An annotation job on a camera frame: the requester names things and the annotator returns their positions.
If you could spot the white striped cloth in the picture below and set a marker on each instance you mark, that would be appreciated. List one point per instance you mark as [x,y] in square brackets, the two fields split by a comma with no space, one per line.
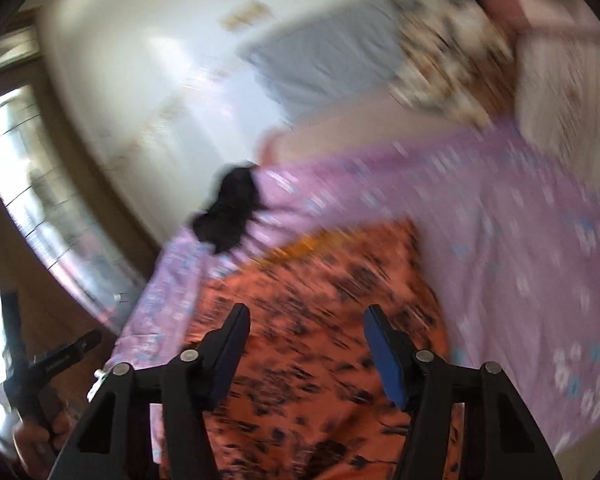
[565,90]

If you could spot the pink mattress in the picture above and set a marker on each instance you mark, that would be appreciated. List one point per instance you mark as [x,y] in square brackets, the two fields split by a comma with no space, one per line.
[340,130]

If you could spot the pink pillow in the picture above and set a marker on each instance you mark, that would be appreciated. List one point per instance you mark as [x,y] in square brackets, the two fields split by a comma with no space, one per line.
[505,2]

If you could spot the purple floral bedsheet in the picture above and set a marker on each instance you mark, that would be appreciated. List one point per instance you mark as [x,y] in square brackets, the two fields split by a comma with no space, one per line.
[505,240]

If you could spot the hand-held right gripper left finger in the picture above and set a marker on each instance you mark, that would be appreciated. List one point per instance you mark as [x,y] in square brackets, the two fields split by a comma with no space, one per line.
[229,357]

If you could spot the brown white patterned blanket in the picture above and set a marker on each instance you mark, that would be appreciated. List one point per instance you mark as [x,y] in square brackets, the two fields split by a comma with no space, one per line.
[450,60]

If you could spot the black cloth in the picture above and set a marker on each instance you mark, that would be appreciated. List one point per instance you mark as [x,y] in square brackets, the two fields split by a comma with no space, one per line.
[230,210]

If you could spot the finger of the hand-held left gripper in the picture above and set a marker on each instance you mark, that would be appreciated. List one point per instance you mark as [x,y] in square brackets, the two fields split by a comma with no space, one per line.
[77,346]
[11,320]

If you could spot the orange floral cloth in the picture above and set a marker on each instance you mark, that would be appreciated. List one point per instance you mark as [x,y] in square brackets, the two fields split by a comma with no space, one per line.
[320,310]

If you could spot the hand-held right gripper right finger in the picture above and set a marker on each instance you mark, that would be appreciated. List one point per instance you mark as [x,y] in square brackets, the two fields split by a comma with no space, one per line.
[386,355]

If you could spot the grey-blue pillow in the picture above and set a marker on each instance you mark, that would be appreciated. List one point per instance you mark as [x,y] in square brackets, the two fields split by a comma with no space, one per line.
[325,55]

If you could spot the wooden door with glass panels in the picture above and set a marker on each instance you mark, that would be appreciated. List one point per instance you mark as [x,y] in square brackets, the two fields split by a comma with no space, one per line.
[2,245]

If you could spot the person's left hand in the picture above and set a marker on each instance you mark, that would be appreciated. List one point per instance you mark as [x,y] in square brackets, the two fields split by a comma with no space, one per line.
[32,447]

